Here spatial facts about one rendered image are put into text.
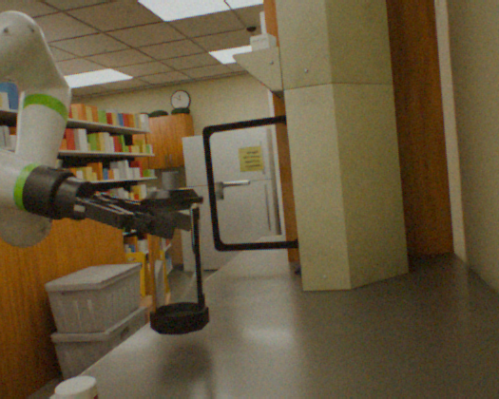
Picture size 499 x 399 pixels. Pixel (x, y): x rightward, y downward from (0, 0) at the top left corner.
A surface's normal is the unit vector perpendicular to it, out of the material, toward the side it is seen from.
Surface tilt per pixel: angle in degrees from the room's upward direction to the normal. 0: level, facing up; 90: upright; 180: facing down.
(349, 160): 90
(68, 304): 95
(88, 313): 95
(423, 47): 90
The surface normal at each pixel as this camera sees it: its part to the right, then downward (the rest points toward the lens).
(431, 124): -0.22, 0.07
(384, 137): 0.53, -0.01
